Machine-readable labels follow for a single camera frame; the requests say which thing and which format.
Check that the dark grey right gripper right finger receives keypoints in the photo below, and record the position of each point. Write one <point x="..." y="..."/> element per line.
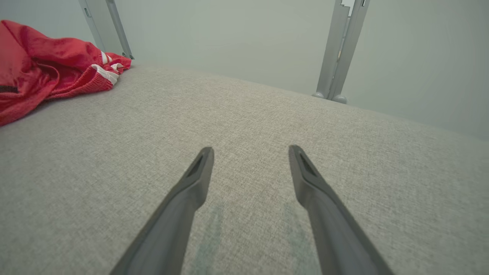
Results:
<point x="328" y="225"/>

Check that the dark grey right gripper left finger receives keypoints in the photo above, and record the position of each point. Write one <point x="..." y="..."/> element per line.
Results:
<point x="179" y="221"/>

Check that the red basketball jersey black print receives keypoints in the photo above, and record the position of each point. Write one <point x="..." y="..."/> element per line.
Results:
<point x="46" y="65"/>

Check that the grey fabric sofa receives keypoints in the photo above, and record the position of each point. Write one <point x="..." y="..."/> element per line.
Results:
<point x="248" y="114"/>

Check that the grey metal post round feet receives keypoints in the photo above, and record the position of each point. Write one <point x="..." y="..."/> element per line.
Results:
<point x="336" y="49"/>

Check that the grey metal partition post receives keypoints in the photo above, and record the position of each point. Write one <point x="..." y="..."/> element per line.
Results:
<point x="101" y="26"/>

